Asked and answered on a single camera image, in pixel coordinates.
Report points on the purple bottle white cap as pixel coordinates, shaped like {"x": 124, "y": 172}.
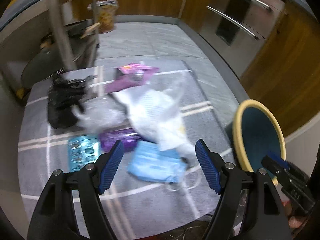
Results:
{"x": 128, "y": 136}

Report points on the clear plastic bag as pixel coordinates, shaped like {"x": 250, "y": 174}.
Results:
{"x": 99, "y": 114}

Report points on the steel oven door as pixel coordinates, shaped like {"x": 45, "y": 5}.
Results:
{"x": 238, "y": 29}

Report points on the wooden cabinets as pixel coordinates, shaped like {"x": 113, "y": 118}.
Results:
{"x": 283, "y": 76}

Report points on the black plastic bag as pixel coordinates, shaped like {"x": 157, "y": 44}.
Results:
{"x": 63, "y": 95}

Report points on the blue blister pack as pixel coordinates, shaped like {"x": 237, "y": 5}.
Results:
{"x": 82, "y": 150}

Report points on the blue bin with yellow rim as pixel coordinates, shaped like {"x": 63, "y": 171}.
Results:
{"x": 254, "y": 133}

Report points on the person's right hand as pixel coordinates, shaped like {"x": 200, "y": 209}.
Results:
{"x": 294, "y": 221}

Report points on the jar of snacks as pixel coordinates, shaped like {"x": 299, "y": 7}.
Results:
{"x": 106, "y": 12}

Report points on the light blue face mask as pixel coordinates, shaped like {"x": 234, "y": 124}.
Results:
{"x": 150, "y": 164}

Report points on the pink purple snack wrapper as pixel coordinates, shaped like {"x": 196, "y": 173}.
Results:
{"x": 130, "y": 75}

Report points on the white paper bag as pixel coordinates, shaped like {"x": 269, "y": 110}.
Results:
{"x": 153, "y": 111}

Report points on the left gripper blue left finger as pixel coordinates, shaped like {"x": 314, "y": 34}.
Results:
{"x": 54, "y": 215}

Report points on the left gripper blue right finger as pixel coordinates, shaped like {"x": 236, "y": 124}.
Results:
{"x": 264, "y": 216}

